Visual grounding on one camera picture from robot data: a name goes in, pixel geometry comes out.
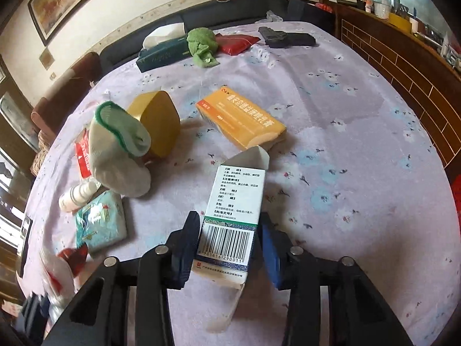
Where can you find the white sock with green trim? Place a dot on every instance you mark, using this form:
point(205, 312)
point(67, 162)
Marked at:
point(115, 162)

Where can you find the black flat pouch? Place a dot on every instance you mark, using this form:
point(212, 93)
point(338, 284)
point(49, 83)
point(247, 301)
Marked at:
point(288, 39)

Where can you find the yellow hexagonal container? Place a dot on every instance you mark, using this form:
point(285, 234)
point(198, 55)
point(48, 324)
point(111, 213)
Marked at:
point(158, 126)

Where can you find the small wall plaque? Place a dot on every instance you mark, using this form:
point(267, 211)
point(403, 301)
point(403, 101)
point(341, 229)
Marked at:
point(46, 58)

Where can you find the clear plastic wrapper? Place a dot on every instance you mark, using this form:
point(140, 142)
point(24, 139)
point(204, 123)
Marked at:
point(274, 16)

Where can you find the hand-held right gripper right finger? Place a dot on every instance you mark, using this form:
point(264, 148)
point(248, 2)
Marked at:
point(271, 248)

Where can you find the floral purple tablecloth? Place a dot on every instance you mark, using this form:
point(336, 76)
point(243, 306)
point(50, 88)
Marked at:
point(360, 151)

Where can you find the brown armchair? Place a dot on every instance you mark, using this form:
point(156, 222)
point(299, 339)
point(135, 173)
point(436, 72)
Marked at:
point(72, 79)

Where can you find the yellow box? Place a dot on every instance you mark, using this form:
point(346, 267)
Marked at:
point(399, 21)

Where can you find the white and red plastic bag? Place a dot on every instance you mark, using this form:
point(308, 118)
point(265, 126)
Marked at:
point(59, 277)

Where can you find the red and white packet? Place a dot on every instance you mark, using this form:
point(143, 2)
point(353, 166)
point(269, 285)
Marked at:
point(82, 155)

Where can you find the white medicine box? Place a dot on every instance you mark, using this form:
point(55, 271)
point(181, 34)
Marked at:
point(230, 202)

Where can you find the red foil packet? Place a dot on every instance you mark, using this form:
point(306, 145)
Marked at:
point(234, 43)

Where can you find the dark teal tissue box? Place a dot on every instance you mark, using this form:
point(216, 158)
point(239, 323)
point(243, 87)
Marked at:
point(162, 52)

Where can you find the wooden counter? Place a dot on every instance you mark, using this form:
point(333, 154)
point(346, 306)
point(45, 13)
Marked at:
point(396, 65)

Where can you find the orange medicine box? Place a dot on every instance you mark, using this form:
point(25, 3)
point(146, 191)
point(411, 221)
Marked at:
point(237, 115)

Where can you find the small white bottle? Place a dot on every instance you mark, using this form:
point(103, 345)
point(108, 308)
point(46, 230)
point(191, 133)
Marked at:
point(74, 197)

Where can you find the dark sofa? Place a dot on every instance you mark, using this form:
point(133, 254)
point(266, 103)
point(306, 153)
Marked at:
point(201, 12)

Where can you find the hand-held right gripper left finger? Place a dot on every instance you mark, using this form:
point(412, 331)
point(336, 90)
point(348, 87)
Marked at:
point(186, 248)

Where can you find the teal cartoon tissue pack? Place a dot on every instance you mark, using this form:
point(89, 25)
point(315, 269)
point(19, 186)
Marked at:
point(99, 223)

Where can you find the green plush toy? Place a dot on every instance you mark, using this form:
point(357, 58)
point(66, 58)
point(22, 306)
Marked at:
point(201, 41)

